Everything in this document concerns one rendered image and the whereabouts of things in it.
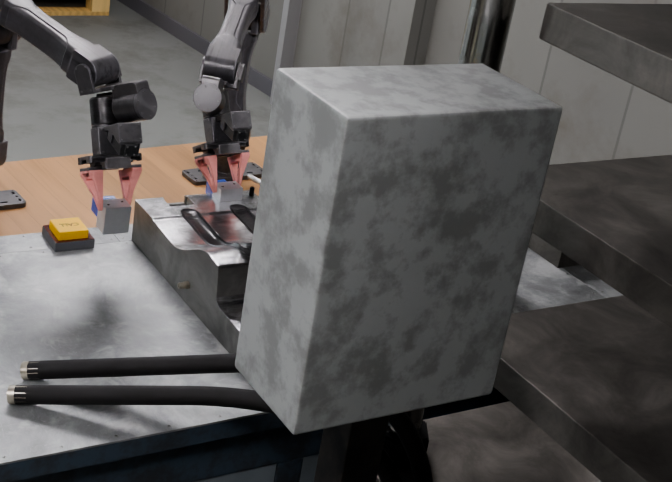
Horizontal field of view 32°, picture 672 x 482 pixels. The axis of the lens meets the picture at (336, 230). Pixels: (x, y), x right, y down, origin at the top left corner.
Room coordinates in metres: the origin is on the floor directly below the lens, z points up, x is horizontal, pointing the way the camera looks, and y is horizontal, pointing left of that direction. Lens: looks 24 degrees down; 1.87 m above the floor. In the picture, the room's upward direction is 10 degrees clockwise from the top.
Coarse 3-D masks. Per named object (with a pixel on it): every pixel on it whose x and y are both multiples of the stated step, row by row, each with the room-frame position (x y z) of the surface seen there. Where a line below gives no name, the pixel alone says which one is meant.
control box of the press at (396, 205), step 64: (448, 64) 1.43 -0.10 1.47; (320, 128) 1.21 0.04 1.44; (384, 128) 1.20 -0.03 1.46; (448, 128) 1.25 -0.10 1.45; (512, 128) 1.30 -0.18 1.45; (320, 192) 1.19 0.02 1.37; (384, 192) 1.21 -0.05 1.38; (448, 192) 1.26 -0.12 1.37; (512, 192) 1.31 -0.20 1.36; (256, 256) 1.28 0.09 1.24; (320, 256) 1.17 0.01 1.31; (384, 256) 1.21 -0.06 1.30; (448, 256) 1.27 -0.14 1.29; (512, 256) 1.33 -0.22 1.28; (256, 320) 1.27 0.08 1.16; (320, 320) 1.17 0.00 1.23; (384, 320) 1.23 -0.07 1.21; (448, 320) 1.28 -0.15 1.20; (256, 384) 1.25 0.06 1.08; (320, 384) 1.18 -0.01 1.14; (384, 384) 1.24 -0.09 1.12; (448, 384) 1.29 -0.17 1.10; (320, 448) 1.32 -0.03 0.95
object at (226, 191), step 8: (208, 184) 2.26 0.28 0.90; (224, 184) 2.24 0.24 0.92; (232, 184) 2.24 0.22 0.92; (208, 192) 2.26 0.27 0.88; (216, 192) 2.22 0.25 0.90; (224, 192) 2.21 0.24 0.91; (232, 192) 2.22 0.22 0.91; (240, 192) 2.23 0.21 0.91; (224, 200) 2.21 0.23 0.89; (232, 200) 2.22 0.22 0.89
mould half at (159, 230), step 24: (144, 216) 2.11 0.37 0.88; (168, 216) 2.10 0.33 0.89; (216, 216) 2.14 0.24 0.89; (144, 240) 2.10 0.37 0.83; (168, 240) 2.01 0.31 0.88; (192, 240) 2.02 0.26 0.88; (240, 240) 2.06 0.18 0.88; (168, 264) 2.00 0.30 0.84; (192, 264) 1.92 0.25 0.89; (216, 264) 1.85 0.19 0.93; (240, 264) 1.87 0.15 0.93; (192, 288) 1.91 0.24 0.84; (216, 288) 1.84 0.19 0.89; (240, 288) 1.86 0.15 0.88; (216, 312) 1.83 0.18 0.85; (240, 312) 1.82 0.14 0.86; (216, 336) 1.82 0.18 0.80
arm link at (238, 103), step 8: (256, 16) 2.56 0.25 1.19; (256, 24) 2.56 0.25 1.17; (248, 32) 2.58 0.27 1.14; (256, 32) 2.55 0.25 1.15; (248, 40) 2.55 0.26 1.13; (256, 40) 2.57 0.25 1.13; (248, 48) 2.55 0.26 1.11; (248, 56) 2.55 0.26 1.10; (248, 64) 2.56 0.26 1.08; (248, 72) 2.57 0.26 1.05; (224, 88) 2.54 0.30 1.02; (240, 88) 2.54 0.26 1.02; (232, 96) 2.53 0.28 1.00; (240, 96) 2.54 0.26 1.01; (232, 104) 2.53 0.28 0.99; (240, 104) 2.53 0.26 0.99
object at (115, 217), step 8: (104, 200) 1.97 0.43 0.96; (112, 200) 1.98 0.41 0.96; (120, 200) 1.99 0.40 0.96; (96, 208) 1.99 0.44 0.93; (104, 208) 1.95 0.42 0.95; (112, 208) 1.95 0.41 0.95; (120, 208) 1.96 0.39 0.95; (128, 208) 1.97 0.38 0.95; (96, 216) 1.98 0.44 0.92; (104, 216) 1.94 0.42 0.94; (112, 216) 1.95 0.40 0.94; (120, 216) 1.96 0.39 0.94; (128, 216) 1.97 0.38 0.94; (96, 224) 1.97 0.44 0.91; (104, 224) 1.94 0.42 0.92; (112, 224) 1.95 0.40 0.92; (120, 224) 1.96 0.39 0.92; (128, 224) 1.97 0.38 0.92; (104, 232) 1.94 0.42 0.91; (112, 232) 1.95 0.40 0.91; (120, 232) 1.96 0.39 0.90
